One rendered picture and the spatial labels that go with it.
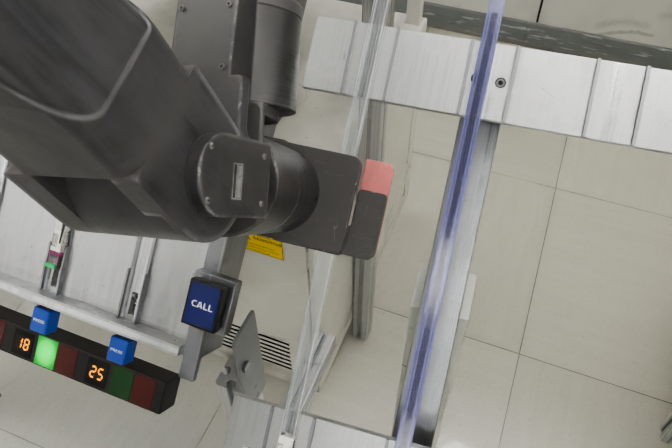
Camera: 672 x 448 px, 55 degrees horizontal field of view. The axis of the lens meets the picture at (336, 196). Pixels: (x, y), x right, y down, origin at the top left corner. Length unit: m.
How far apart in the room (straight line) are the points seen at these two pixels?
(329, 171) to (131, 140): 0.21
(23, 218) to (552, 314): 1.26
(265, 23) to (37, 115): 0.15
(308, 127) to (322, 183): 0.73
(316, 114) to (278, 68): 0.84
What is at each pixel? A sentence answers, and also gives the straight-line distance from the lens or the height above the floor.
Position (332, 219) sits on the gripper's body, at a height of 1.04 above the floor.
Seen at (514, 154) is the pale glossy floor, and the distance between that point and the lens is 2.10.
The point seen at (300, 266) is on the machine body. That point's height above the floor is 0.50.
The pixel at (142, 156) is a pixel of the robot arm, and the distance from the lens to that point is 0.24.
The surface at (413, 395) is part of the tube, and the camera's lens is 0.59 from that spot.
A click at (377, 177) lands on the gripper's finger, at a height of 1.04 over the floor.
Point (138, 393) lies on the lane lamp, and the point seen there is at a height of 0.65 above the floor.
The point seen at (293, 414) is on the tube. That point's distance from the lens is 0.62.
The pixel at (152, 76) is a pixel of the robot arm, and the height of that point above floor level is 1.22.
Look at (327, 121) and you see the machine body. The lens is 1.16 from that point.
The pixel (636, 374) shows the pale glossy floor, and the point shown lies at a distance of 1.69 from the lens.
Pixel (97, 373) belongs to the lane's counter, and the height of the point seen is 0.65.
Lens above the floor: 1.35
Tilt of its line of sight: 46 degrees down
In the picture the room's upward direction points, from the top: straight up
